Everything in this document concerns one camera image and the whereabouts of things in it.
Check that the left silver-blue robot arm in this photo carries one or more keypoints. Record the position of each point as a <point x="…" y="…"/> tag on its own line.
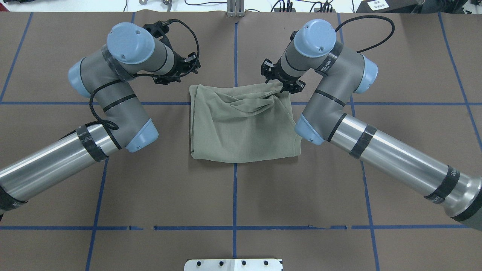
<point x="121" y="122"/>

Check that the olive green long-sleeve shirt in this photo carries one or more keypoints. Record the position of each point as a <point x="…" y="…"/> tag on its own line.
<point x="242" y="124"/>

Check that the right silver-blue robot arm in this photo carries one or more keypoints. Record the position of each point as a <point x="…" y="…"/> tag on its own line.
<point x="346" y="72"/>

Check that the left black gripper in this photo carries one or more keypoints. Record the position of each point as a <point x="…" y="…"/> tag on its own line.
<point x="182" y="69"/>

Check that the aluminium frame post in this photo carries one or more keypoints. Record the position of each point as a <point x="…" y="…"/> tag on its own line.
<point x="235" y="8"/>

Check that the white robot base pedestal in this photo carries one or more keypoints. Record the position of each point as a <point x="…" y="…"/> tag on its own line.
<point x="269" y="264"/>

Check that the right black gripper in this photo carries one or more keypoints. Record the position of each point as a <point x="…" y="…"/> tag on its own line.
<point x="279" y="78"/>

